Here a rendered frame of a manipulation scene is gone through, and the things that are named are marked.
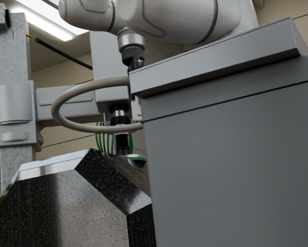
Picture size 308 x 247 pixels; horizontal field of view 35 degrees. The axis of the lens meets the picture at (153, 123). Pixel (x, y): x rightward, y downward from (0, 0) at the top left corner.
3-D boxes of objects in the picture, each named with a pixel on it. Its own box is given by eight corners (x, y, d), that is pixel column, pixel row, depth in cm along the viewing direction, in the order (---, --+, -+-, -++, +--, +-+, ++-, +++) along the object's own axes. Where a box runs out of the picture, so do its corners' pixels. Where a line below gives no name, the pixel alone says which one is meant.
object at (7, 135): (-24, 151, 293) (-26, 87, 303) (13, 158, 324) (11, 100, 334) (23, 139, 280) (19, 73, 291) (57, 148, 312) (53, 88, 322)
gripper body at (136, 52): (146, 45, 157) (150, 71, 154) (139, 57, 165) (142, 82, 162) (124, 44, 155) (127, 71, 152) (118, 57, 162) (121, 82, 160)
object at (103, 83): (61, 139, 198) (61, 133, 199) (179, 127, 201) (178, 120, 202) (38, 91, 152) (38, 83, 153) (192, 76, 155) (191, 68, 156)
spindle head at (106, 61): (100, 126, 268) (93, 52, 280) (140, 122, 270) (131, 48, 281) (95, 108, 234) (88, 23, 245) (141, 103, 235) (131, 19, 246)
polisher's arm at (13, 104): (-19, 125, 288) (-20, 85, 294) (-4, 138, 321) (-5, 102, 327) (106, 112, 294) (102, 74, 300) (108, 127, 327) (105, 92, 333)
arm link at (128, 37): (140, 43, 167) (141, 59, 165) (114, 42, 164) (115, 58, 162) (147, 30, 159) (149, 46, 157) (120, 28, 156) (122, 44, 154)
